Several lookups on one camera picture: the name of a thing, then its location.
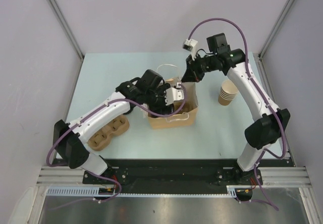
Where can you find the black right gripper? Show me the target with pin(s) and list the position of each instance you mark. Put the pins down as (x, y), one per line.
(192, 74)

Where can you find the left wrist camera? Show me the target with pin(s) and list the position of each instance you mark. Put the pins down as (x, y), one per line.
(173, 94)

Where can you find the brown pulp cup carrier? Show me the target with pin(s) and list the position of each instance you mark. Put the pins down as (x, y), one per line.
(102, 138)

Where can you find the stack of brown paper cups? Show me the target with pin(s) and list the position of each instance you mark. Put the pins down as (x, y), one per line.
(227, 93)

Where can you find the white slotted cable duct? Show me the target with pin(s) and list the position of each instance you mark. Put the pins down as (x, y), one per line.
(72, 191)

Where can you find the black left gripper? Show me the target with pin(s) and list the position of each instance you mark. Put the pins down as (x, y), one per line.
(158, 110)

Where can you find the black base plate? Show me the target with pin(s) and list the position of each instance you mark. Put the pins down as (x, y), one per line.
(214, 171)

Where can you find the brown paper bag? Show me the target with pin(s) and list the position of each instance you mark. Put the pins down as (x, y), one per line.
(188, 112)

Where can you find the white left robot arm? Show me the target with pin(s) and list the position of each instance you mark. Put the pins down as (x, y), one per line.
(150, 92)

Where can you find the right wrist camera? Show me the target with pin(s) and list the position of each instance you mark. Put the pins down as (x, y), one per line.
(191, 45)

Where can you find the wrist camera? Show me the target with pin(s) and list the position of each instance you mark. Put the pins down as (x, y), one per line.
(173, 94)
(191, 45)

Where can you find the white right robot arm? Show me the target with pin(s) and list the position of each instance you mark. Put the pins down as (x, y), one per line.
(269, 120)

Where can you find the aluminium frame rail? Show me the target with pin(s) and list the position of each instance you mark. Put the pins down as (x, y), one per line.
(273, 177)

